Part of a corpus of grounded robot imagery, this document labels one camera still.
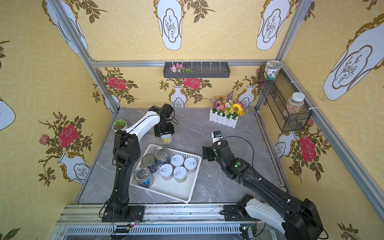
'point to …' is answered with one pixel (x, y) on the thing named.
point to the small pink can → (190, 164)
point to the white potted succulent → (119, 124)
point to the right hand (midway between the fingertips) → (213, 144)
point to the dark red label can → (149, 161)
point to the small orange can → (177, 160)
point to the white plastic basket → (168, 188)
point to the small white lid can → (166, 170)
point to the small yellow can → (166, 138)
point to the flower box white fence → (220, 119)
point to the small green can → (180, 174)
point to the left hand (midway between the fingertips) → (162, 132)
